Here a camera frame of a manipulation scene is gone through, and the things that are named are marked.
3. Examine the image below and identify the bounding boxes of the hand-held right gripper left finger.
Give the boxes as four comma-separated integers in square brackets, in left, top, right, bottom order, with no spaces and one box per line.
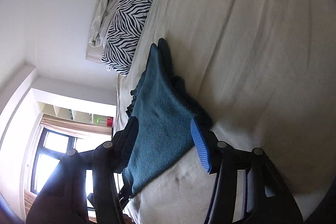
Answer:
[26,117,139,224]

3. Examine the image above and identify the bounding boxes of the zebra striped pillow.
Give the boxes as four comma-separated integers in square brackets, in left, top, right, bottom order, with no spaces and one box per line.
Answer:
[102,0,155,76]

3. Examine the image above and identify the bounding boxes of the bed with beige sheet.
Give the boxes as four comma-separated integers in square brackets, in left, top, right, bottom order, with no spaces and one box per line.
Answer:
[115,0,334,224]

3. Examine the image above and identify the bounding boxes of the white open shelf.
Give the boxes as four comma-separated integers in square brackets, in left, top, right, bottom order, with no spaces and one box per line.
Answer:
[37,100,116,126]

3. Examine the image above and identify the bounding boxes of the black framed window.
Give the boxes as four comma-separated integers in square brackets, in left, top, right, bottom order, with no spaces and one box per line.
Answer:
[30,128,114,210]

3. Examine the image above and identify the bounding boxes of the teal knit sweater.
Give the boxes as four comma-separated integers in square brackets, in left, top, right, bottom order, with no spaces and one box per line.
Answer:
[122,38,214,196]

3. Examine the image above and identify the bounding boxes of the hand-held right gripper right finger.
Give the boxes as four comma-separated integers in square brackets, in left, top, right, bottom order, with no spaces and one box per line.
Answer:
[190,118,303,224]

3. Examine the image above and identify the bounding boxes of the white folded duvet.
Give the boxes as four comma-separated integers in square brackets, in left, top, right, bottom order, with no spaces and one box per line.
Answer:
[88,0,130,48]

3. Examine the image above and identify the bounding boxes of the beige curtain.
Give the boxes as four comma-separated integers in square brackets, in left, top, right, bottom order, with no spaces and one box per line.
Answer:
[39,114,114,136]

